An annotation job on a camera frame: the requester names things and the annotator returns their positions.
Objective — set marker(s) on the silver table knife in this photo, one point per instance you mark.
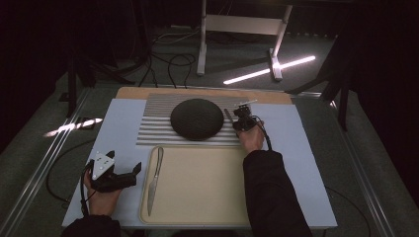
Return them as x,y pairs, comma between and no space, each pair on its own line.
153,187

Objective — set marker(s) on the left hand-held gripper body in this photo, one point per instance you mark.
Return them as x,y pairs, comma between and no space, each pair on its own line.
112,182

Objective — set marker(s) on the light blue table mat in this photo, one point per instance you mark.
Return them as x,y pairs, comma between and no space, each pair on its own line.
290,138

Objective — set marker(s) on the round black plate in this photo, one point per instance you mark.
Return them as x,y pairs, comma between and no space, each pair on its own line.
197,119

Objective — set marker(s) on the person's left hand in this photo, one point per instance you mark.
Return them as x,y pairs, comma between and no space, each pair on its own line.
102,202

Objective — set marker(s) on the aluminium rail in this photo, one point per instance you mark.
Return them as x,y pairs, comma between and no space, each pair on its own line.
359,177
42,168

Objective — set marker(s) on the white metal stand frame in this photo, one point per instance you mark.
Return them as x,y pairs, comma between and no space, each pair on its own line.
242,24

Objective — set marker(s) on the black metal stand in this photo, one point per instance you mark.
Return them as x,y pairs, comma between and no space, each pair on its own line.
71,89
342,98

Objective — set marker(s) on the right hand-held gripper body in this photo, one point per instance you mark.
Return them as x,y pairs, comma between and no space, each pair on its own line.
246,123

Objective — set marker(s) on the beige tray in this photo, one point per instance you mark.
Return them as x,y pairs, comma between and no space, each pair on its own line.
201,184

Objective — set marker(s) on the silver fork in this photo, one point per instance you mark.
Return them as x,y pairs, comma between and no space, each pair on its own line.
229,115

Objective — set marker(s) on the grey striped placemat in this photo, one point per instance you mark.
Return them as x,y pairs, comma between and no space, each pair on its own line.
154,108

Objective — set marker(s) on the person's right hand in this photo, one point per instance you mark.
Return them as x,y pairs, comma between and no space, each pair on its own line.
252,140

